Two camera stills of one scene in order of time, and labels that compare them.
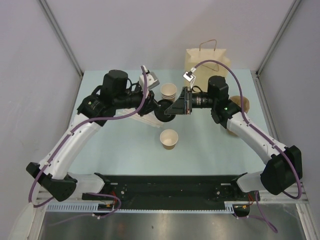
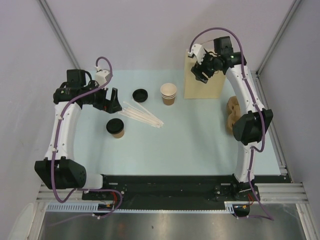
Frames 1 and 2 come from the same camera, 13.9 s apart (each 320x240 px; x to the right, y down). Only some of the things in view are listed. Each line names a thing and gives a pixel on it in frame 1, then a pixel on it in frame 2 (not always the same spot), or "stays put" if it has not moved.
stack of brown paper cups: x=168 y=91 stays put
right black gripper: x=181 y=106 -> x=197 y=68
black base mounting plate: x=143 y=190 stays put
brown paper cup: x=168 y=138 -> x=119 y=135
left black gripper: x=149 y=105 -> x=111 y=106
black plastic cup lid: x=159 y=112 -> x=115 y=126
